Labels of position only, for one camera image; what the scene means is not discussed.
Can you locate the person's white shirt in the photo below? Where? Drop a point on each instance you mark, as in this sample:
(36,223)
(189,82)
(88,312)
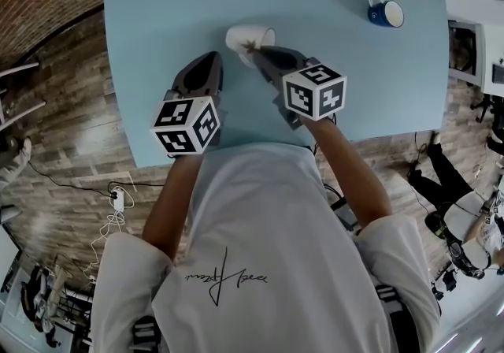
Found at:
(267,225)

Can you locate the person's left forearm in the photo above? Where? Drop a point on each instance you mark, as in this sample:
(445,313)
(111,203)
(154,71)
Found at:
(169,209)

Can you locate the white desk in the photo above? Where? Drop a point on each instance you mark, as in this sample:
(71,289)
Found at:
(490,48)

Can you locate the white mug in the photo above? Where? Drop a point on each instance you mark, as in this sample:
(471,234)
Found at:
(244,36)

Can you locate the small white table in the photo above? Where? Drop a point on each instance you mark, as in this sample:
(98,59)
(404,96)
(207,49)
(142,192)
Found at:
(19,69)

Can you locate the blue enamel mug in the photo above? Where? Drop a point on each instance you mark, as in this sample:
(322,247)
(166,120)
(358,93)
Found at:
(378,16)

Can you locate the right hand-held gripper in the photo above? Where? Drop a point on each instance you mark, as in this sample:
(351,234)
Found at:
(315,87)

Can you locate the person's right forearm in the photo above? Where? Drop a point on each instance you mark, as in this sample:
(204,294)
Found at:
(350,174)

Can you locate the light blue table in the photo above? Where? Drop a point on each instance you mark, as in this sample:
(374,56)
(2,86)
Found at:
(374,79)

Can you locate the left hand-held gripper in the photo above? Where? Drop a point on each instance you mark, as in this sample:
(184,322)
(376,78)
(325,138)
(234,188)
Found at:
(177,119)

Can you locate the white power strip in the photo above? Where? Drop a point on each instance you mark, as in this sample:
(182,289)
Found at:
(118,201)

